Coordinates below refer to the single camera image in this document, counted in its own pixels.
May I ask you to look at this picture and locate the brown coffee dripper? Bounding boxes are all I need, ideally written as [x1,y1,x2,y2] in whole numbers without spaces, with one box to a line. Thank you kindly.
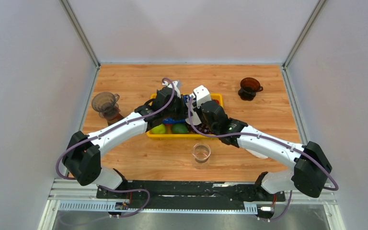
[238,77,264,101]

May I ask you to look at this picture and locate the white coffee filter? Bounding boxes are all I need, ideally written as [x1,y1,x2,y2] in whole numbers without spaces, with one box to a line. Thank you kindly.
[185,106,202,126]
[246,149,268,159]

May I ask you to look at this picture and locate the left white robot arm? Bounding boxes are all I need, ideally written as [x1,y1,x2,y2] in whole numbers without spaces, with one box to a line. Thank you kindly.
[61,83,185,198]

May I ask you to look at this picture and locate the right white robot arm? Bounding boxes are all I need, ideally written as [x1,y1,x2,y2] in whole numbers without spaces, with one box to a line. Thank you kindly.
[195,100,339,200]

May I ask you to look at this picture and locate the blue chips bag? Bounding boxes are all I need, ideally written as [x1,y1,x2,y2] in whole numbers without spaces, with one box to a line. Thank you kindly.
[162,94,190,125]

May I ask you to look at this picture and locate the dark grape bunch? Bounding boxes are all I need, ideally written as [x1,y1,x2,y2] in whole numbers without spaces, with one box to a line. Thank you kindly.
[186,123,213,135]

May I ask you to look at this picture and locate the dark green lime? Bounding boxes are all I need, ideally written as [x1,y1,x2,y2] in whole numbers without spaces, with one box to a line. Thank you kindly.
[171,123,189,135]

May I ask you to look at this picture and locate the yellow plastic tray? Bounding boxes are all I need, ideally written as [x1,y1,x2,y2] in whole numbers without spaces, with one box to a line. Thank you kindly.
[146,93,224,139]

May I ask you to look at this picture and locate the yellow-green lime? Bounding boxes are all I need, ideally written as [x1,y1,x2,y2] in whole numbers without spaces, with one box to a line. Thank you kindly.
[151,124,167,135]

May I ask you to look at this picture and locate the clear glass beaker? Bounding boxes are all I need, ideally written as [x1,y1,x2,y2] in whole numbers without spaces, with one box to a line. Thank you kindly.
[191,143,211,170]

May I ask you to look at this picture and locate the brown glass cup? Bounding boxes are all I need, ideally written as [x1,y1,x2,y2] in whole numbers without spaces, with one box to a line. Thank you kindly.
[104,111,125,126]

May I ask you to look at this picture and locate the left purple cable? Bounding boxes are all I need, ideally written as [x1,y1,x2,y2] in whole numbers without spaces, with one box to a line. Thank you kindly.
[55,77,176,219]

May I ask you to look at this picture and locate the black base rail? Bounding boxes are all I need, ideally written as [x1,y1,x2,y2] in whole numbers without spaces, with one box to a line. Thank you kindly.
[96,180,285,210]

